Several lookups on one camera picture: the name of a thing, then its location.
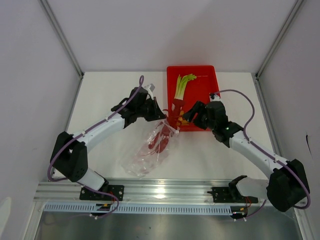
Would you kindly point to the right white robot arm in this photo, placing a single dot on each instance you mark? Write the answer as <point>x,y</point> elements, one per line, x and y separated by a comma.
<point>286,184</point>

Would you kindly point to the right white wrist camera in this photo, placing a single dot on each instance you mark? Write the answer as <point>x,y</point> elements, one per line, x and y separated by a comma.
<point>213,97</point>

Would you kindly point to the red plastic tray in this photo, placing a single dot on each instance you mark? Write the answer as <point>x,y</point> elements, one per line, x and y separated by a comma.
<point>196,90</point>

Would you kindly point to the red lobster toy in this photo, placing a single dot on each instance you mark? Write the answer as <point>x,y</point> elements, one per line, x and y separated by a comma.
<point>172,117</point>

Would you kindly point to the white slotted cable duct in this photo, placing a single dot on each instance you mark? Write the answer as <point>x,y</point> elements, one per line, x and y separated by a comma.
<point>133,208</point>

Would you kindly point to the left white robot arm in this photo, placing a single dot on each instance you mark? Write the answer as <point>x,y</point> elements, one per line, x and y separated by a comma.
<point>70,153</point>

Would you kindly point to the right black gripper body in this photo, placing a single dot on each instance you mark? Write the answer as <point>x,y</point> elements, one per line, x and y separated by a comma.
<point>210,124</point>

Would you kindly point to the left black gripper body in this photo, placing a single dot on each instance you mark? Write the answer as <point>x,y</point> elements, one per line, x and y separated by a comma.
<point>146,110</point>

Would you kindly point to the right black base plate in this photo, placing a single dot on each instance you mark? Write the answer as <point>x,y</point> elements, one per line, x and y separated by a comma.
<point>225,195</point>

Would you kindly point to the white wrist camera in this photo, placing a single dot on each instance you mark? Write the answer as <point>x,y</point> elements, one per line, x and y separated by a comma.
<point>213,97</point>
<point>150,88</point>

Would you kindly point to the green white celery toy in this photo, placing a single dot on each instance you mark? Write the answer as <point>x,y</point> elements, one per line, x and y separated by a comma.
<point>181,85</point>

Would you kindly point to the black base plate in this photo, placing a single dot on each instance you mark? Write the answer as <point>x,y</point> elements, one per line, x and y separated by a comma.
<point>108,192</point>
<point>225,195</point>

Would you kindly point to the aluminium mounting rail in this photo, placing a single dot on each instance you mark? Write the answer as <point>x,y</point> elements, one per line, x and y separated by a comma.
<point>149,191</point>

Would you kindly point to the yellow ginger toy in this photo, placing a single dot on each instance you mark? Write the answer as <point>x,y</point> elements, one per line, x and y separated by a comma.
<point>180,121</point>

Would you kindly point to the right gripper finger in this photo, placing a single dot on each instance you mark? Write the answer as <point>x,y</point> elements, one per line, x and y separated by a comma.
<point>197,108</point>
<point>191,117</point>

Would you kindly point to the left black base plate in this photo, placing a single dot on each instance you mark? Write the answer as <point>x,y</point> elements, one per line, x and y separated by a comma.
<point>108,192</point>

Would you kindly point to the clear zip top bag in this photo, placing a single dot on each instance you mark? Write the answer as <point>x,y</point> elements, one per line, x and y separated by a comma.
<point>137,165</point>

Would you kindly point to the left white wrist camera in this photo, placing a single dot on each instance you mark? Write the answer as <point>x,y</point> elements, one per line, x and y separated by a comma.
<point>150,88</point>

